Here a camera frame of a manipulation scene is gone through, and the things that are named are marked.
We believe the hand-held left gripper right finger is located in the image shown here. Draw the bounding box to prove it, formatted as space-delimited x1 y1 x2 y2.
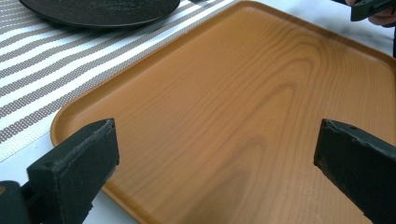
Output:
313 118 396 224

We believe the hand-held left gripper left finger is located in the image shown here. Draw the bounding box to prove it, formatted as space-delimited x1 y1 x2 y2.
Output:
26 118 120 224

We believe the striped woven placemat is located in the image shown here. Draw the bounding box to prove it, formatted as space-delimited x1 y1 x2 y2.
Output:
0 0 241 163

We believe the wooden tray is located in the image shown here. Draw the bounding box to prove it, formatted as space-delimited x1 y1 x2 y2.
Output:
49 0 396 224

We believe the black round plate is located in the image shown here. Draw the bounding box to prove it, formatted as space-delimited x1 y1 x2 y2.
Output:
18 0 181 30

